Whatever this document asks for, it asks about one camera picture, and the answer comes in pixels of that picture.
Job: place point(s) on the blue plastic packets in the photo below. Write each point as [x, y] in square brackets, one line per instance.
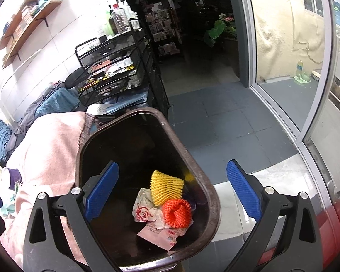
[127, 102]

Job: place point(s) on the potted plant with pink flower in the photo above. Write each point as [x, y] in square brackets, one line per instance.
[216, 29]

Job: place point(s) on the blue bedding pile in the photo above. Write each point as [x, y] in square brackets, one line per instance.
[0, 138]

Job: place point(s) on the red glossy panel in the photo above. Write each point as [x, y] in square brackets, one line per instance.
[337, 232]

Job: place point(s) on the yellow foam fruit net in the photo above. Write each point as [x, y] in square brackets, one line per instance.
[165, 188]

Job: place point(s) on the group of toiletry bottles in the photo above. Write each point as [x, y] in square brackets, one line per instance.
[119, 19]

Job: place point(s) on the wooden wall shelf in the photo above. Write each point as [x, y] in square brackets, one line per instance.
[15, 22]
[22, 38]

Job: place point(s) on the glass sliding door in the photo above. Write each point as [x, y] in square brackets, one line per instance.
[286, 62]

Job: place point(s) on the grey blanket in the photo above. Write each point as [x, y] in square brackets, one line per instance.
[31, 110]

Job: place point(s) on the pink polka dot blanket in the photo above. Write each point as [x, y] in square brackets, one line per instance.
[45, 153]

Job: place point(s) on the black mesh cart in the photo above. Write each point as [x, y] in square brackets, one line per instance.
[147, 62]

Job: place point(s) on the dark brown trash bin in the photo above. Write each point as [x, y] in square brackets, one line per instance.
[124, 147]

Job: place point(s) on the green pet water dispenser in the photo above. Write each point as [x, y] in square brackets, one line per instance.
[301, 75]

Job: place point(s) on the orange foam fruit net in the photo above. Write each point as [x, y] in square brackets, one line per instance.
[177, 214]

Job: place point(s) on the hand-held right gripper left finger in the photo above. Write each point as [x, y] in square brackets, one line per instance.
[102, 189]

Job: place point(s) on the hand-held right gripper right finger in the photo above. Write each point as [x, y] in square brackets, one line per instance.
[243, 192]

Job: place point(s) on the display rack of small packets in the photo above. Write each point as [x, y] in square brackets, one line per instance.
[164, 34]

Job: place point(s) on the white bowl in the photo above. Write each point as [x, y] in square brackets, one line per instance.
[316, 75]

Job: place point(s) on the white paper bag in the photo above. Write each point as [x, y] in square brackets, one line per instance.
[144, 211]

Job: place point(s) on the pink printed wrapper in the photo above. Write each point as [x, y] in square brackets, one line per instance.
[161, 236]

